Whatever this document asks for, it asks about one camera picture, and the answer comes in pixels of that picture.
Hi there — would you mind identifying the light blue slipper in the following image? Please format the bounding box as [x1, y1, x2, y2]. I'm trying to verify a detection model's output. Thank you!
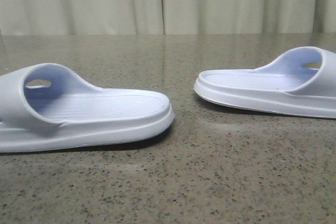
[1, 63, 174, 153]
[194, 46, 335, 119]

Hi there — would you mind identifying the white curtain backdrop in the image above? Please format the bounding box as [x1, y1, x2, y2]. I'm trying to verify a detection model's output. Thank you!
[1, 0, 335, 35]

